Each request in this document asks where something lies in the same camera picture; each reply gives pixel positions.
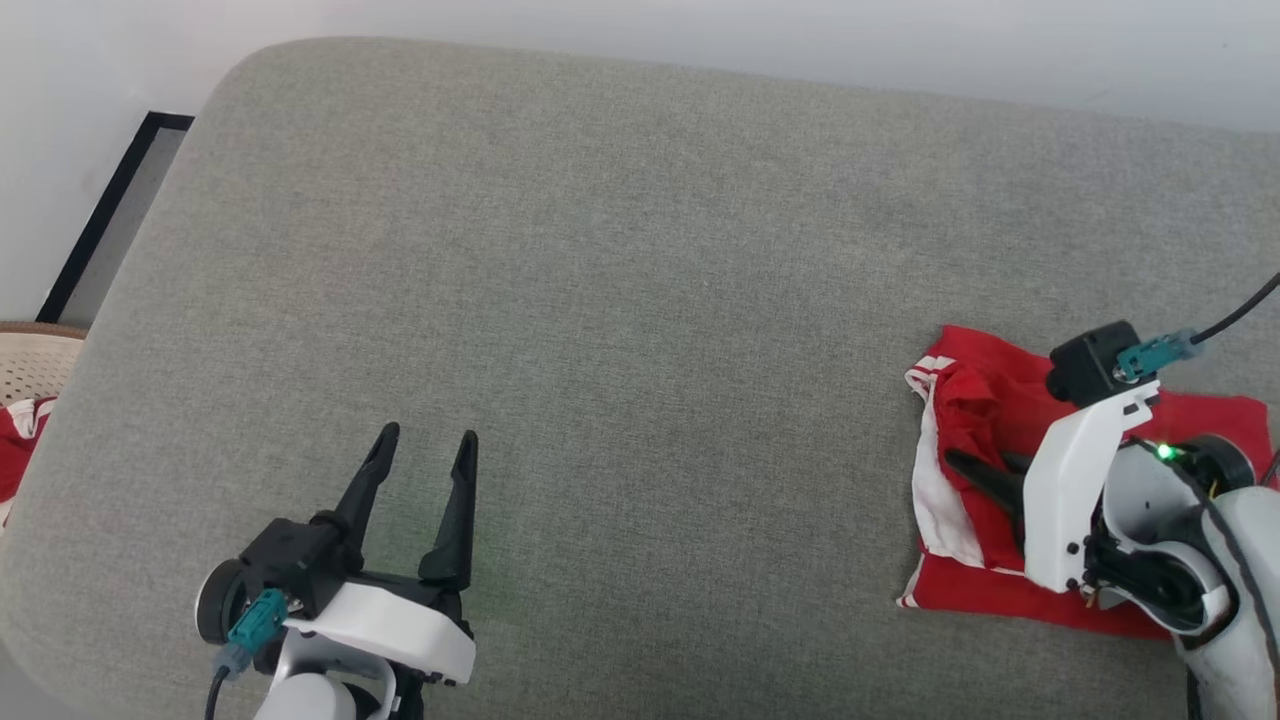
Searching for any teal left cable connector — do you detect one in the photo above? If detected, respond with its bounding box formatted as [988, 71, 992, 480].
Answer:
[214, 588, 292, 682]

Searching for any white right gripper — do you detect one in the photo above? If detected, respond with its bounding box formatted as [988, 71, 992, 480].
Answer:
[945, 380, 1256, 641]

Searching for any black floor border strip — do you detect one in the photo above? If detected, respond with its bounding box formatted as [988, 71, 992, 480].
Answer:
[36, 111, 196, 325]

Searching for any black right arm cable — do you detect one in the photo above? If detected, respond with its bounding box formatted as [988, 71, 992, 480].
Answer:
[1130, 272, 1280, 720]

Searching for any red cloth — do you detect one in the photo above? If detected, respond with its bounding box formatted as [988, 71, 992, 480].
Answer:
[0, 396, 57, 506]

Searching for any red and white shirt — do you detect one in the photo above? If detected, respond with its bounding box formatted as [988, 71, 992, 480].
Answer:
[897, 325, 1277, 641]

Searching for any teal right cable connector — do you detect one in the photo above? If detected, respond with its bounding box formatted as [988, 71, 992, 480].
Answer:
[1115, 330, 1207, 385]

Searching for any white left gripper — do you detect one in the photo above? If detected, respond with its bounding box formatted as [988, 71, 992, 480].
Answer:
[195, 422, 479, 720]

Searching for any grey fabric sofa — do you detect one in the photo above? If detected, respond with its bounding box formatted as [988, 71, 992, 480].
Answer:
[0, 37, 1280, 720]

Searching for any beige wicker laundry basket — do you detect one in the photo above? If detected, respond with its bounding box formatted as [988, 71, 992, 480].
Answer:
[0, 321, 89, 411]

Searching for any teal cable connector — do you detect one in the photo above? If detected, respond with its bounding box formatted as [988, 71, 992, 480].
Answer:
[214, 588, 292, 682]
[1115, 330, 1207, 385]

